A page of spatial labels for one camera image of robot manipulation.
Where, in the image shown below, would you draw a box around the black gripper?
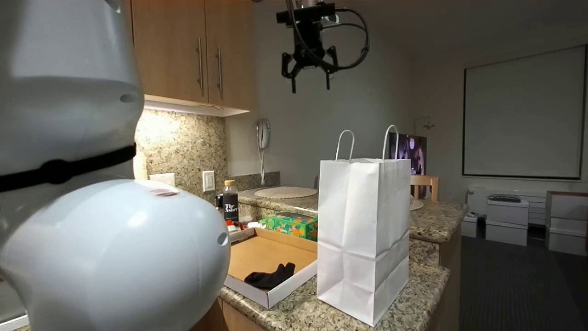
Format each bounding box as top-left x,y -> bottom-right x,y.
279,21 -> 340,95

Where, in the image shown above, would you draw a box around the wooden upper cabinets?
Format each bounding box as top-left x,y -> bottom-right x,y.
131,0 -> 259,117

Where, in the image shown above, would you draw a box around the flat screen television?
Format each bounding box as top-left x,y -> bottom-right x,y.
397,132 -> 428,178

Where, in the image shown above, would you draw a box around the dark glass bottle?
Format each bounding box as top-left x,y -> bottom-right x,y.
219,178 -> 243,226

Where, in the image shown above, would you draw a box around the green floral tissue box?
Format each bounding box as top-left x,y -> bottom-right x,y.
259,211 -> 320,242

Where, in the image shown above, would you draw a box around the wooden dining chair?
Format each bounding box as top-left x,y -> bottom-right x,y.
410,174 -> 441,203

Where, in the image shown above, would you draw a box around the orange and white packet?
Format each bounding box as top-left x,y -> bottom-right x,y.
224,218 -> 250,235

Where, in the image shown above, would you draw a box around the flat cardboard box tray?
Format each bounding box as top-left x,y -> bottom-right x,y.
222,226 -> 320,310

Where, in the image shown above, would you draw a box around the white projection screen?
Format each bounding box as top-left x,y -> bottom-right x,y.
461,42 -> 588,181

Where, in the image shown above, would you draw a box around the small white box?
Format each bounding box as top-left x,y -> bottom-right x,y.
461,211 -> 481,238

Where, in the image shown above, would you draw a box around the white drawer unit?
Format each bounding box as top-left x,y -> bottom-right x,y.
546,189 -> 588,257
485,192 -> 531,248

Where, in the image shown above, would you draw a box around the wooden base cabinet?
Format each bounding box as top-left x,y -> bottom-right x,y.
191,295 -> 272,331

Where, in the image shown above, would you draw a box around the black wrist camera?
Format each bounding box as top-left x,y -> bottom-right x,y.
274,1 -> 338,25

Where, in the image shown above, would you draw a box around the white wall phone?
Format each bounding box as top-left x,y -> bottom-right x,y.
254,115 -> 274,185

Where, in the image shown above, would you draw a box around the wide white wall outlet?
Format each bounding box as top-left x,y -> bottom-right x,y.
147,170 -> 178,187

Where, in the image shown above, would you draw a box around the white paper bag with handles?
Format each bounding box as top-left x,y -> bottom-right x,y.
316,124 -> 413,327

